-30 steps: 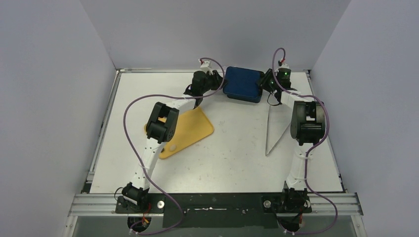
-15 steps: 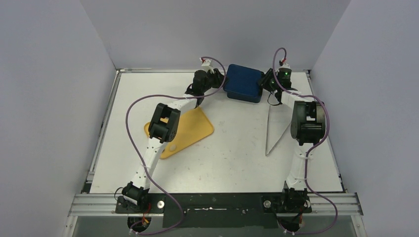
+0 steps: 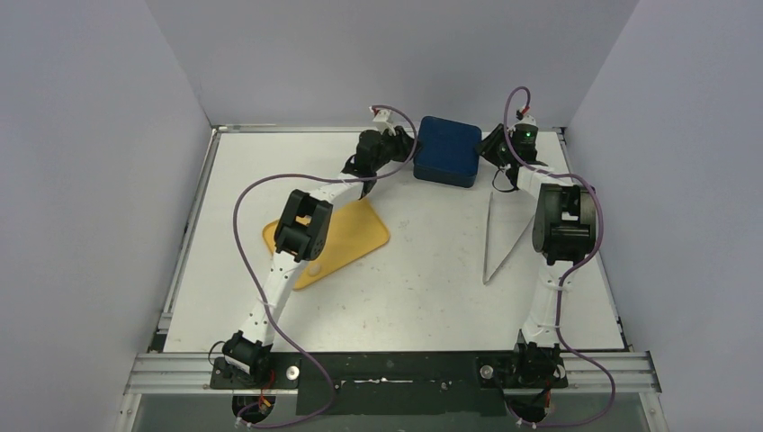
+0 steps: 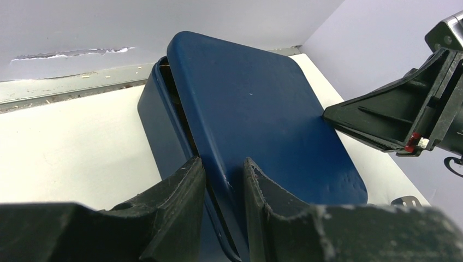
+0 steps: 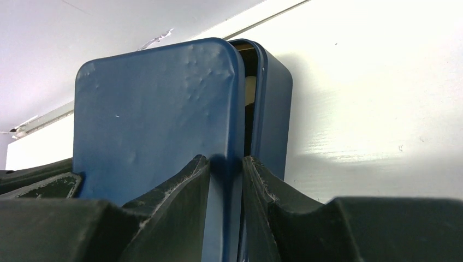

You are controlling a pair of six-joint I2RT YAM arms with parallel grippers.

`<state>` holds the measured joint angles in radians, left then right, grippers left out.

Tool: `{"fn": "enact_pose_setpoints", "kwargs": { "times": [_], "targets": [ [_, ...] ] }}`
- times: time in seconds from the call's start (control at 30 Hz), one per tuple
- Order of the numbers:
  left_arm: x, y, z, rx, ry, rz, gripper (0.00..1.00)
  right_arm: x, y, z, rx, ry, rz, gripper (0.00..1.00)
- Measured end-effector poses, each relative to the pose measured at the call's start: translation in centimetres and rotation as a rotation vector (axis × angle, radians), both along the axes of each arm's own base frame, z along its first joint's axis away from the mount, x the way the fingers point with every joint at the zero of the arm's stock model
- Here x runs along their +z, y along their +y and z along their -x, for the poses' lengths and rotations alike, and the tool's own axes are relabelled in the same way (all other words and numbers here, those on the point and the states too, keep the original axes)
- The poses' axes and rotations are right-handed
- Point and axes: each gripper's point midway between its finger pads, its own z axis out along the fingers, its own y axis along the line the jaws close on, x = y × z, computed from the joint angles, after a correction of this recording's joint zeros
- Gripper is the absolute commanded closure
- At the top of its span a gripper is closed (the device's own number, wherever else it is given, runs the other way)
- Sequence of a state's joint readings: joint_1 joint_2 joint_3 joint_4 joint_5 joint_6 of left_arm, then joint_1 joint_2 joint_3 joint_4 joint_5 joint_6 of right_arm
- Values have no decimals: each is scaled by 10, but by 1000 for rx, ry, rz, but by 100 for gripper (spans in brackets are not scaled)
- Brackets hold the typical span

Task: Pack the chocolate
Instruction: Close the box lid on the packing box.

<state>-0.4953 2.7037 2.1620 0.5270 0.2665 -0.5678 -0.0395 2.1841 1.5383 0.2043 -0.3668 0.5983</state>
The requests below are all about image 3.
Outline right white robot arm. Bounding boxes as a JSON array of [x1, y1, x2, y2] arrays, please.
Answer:
[[475, 121, 597, 385]]

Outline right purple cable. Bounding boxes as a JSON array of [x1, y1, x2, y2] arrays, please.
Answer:
[[503, 85, 618, 429]]

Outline metal serving tongs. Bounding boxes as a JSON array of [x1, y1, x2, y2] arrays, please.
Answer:
[[480, 192, 534, 286]]

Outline dark blue box lid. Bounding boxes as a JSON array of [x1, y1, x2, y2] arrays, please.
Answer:
[[413, 116, 482, 188]]

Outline yellow plastic tray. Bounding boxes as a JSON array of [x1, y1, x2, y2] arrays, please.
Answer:
[[293, 199, 390, 291]]

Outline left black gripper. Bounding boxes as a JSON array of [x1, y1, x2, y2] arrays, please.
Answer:
[[373, 127, 423, 174]]

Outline purple cable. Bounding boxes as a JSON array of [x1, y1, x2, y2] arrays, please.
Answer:
[[503, 85, 618, 429], [230, 104, 419, 430]]

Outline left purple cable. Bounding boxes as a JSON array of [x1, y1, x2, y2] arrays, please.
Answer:
[[230, 104, 419, 430]]

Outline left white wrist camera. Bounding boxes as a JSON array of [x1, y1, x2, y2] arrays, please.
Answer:
[[372, 108, 396, 136]]

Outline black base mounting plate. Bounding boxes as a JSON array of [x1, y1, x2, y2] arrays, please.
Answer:
[[209, 351, 569, 417]]

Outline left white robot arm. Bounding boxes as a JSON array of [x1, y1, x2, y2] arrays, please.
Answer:
[[222, 126, 422, 387]]

